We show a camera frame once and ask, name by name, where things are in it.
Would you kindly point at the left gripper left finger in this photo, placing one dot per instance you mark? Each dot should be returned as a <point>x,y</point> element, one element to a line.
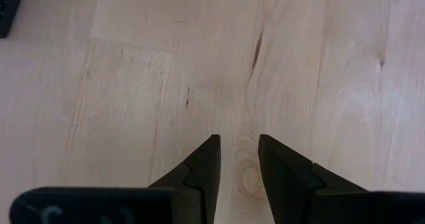
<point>206,171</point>

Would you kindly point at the black mesh desk organizer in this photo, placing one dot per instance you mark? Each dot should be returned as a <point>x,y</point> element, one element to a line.
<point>8,8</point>

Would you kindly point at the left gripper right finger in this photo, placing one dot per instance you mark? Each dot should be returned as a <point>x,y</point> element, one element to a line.
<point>285,177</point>

